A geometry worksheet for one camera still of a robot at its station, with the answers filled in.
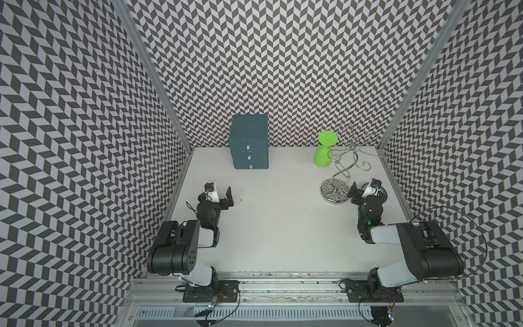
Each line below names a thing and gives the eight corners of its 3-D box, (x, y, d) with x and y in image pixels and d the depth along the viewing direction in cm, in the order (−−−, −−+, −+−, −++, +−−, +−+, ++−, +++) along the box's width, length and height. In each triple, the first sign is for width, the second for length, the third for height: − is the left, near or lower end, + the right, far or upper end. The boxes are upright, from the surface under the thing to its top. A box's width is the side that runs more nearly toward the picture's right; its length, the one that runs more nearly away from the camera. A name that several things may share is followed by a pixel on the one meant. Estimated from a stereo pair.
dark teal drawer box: (233, 172, 111) (227, 143, 94) (238, 143, 126) (233, 114, 108) (268, 172, 111) (267, 143, 94) (268, 143, 126) (268, 114, 108)
